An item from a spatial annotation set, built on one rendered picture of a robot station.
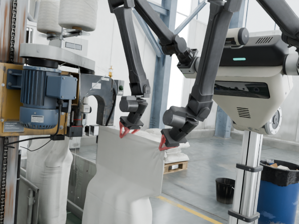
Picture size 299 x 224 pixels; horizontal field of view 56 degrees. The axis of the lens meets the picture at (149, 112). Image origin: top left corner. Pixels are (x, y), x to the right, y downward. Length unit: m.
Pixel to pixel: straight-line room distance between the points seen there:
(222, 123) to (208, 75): 9.10
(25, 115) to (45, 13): 0.56
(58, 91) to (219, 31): 0.63
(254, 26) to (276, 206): 7.72
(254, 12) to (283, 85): 9.11
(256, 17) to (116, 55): 5.33
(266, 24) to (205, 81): 9.17
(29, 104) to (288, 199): 2.69
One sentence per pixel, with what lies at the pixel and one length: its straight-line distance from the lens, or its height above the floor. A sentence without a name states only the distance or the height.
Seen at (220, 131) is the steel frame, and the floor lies 0.21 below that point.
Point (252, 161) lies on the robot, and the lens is 1.53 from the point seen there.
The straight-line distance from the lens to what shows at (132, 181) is 1.26.
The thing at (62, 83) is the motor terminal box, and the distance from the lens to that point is 1.13.
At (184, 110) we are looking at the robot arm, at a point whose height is 1.22.
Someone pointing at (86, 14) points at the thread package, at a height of 1.58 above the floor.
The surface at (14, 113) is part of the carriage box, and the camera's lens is 1.36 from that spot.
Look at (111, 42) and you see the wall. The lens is 6.62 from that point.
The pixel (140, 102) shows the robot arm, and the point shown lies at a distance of 1.20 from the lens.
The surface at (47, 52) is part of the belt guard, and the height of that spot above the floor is 1.39.
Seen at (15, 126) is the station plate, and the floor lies 1.07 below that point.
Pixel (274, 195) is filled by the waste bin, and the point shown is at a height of 0.36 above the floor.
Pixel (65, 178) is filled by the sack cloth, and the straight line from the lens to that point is 1.85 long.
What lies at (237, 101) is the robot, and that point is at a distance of 1.41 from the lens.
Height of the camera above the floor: 1.27
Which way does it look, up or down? 4 degrees down
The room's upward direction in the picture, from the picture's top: 5 degrees clockwise
